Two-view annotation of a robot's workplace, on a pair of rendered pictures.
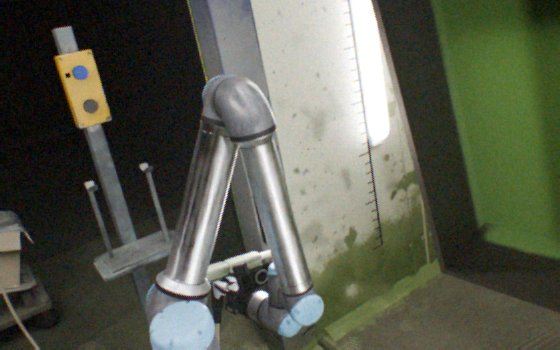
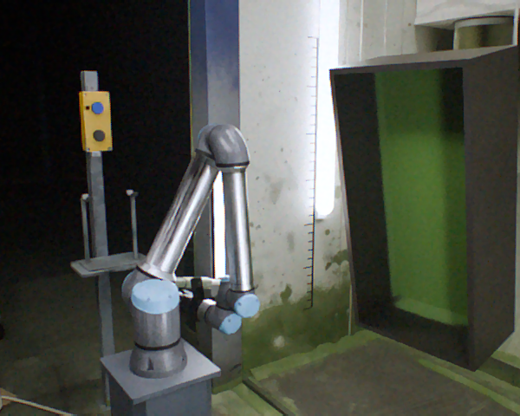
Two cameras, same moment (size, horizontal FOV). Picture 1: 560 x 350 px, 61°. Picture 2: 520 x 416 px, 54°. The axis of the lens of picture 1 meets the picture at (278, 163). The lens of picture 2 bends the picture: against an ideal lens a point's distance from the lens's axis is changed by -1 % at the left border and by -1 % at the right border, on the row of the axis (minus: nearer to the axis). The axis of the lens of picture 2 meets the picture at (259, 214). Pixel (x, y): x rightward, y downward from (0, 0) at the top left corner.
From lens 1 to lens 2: 0.61 m
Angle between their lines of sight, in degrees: 7
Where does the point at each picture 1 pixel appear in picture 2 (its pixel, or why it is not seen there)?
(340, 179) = (285, 241)
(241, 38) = (227, 107)
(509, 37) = (429, 142)
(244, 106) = (230, 143)
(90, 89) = (101, 122)
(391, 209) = (324, 278)
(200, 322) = (171, 290)
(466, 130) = (392, 212)
